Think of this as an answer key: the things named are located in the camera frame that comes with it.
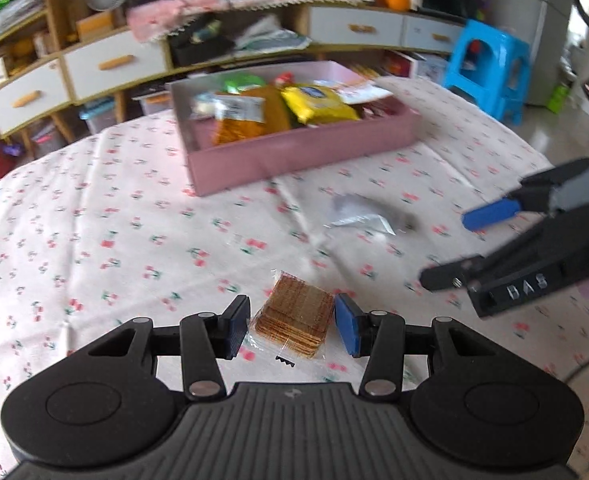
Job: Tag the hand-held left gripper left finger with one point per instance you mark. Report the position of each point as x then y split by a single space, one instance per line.
237 327

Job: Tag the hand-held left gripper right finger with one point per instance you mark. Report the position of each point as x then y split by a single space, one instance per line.
347 325

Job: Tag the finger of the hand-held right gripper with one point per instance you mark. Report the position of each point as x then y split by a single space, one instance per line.
489 214
449 272

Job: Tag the brown cracker clear packet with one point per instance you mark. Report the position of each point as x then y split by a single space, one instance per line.
294 315

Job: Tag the small grey foil packet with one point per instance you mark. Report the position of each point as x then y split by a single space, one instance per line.
359 212

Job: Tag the pink cardboard box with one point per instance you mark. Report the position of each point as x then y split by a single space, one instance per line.
299 160

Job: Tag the orange white snack packet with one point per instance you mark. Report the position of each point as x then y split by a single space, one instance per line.
364 92

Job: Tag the yellow snack packet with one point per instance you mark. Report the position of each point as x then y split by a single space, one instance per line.
319 105

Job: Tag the gold snack packet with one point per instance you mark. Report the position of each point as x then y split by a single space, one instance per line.
274 115

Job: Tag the clear long cracker packet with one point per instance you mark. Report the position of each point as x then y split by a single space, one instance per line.
234 107

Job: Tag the green snack packet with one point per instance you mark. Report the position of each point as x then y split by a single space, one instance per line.
244 82

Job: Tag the blue plastic stool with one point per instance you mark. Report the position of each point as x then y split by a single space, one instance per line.
484 60

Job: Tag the cherry print tablecloth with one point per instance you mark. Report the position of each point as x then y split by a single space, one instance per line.
99 210

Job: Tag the white cabinet drawer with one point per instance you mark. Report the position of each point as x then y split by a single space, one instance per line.
354 27
434 35
117 65
24 97

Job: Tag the orange fruit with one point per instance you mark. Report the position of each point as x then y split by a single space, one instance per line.
399 2

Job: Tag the clear storage bin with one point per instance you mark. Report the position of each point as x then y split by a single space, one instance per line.
155 104
47 135

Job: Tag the blue lid storage bin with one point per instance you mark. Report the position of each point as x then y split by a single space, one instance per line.
98 116

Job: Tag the grey folded cloth pile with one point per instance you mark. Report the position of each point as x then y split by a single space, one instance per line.
269 35

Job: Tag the black box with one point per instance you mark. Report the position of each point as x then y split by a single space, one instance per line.
199 42

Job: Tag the pink cloth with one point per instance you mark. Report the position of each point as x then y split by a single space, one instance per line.
159 15

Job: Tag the wooden cabinet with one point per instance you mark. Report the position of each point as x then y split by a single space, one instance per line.
49 25

